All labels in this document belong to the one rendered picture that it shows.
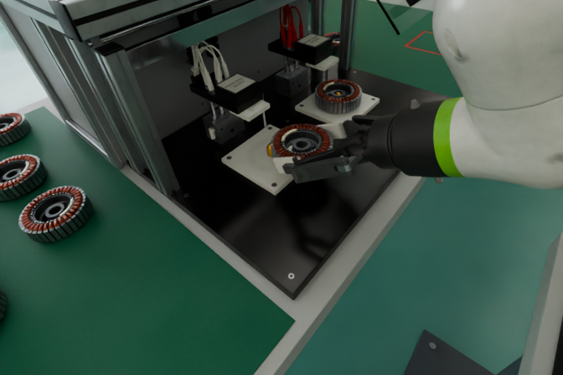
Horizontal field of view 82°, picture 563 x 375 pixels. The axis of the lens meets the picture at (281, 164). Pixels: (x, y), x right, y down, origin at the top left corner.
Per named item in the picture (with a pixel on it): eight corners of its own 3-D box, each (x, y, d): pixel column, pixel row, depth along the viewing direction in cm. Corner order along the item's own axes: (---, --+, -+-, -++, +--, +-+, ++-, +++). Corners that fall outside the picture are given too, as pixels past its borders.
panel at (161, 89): (308, 52, 104) (308, -59, 84) (121, 162, 69) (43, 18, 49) (306, 51, 105) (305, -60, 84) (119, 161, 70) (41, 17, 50)
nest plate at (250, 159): (322, 153, 68) (322, 149, 67) (275, 196, 60) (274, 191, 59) (270, 128, 75) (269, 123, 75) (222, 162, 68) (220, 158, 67)
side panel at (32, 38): (131, 163, 73) (54, 13, 51) (119, 170, 71) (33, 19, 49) (78, 120, 87) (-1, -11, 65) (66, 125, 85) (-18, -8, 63)
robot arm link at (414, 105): (456, 79, 38) (422, 114, 34) (478, 162, 42) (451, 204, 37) (409, 89, 43) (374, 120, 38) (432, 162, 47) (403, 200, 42)
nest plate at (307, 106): (379, 102, 81) (379, 98, 80) (346, 131, 73) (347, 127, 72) (329, 85, 88) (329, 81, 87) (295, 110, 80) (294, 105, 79)
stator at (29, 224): (15, 243, 58) (2, 230, 55) (52, 196, 66) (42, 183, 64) (73, 244, 57) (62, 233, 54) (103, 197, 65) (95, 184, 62)
